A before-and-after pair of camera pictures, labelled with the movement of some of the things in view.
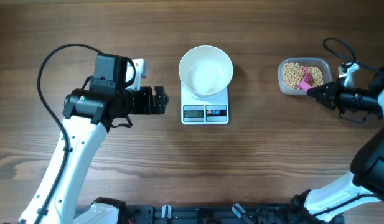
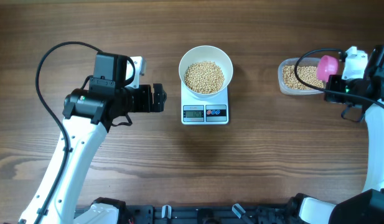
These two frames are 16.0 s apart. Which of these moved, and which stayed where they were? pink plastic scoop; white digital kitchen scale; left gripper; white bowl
Moved: pink plastic scoop
Stayed: white digital kitchen scale; white bowl; left gripper
